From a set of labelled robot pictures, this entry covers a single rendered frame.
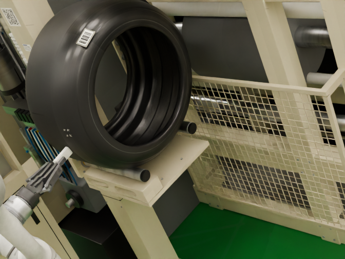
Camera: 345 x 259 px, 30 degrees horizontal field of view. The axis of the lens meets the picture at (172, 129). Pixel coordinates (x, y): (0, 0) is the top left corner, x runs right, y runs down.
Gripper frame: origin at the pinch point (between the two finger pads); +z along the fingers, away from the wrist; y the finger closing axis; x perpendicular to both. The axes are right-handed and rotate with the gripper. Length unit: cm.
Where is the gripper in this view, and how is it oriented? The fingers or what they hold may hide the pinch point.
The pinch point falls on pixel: (62, 156)
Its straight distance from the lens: 221.1
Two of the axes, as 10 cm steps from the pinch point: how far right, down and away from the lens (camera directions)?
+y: -7.1, -1.3, 6.9
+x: 4.4, 6.9, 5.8
